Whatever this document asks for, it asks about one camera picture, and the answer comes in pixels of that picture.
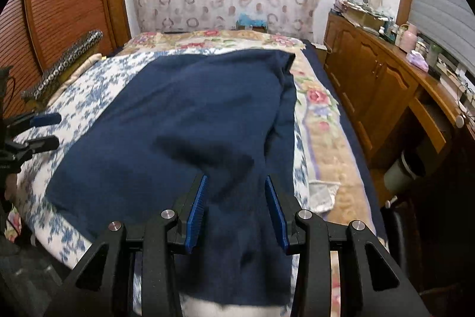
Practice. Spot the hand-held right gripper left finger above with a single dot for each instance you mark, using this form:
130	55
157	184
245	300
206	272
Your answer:
196	216

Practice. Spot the blue crinkled bag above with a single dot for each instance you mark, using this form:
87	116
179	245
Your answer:
250	21

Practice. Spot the blue white floral sheet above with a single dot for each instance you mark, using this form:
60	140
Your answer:
92	86

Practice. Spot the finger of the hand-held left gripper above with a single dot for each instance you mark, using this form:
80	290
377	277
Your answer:
44	120
40	145

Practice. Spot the dark circle-patterned pillow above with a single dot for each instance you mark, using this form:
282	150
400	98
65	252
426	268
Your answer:
63	64

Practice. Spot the purple cloth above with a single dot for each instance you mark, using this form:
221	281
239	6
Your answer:
417	60

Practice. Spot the cardboard box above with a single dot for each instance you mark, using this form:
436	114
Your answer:
365	18

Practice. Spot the wooden cabinet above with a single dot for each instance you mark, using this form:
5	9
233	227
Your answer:
371	79

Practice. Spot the pink bottle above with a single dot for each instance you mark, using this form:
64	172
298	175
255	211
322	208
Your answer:
407	38

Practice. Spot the grey waste bin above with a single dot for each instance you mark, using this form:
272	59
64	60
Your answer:
399	172

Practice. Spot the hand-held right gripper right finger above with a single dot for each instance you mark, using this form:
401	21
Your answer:
276	216

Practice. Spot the pile of papers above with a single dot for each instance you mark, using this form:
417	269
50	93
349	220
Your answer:
352	5

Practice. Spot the navy printed t-shirt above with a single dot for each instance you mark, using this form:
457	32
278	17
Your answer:
167	116

